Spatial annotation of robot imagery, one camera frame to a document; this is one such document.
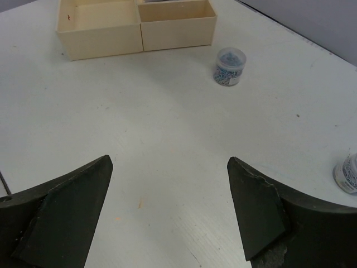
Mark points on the paperclip jar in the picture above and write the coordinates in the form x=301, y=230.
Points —
x=230, y=63
x=344, y=175

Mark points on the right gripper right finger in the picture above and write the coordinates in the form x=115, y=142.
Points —
x=282, y=227

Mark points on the beige compartment box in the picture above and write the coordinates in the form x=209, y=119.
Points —
x=95, y=29

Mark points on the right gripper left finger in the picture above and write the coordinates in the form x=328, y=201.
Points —
x=53, y=224

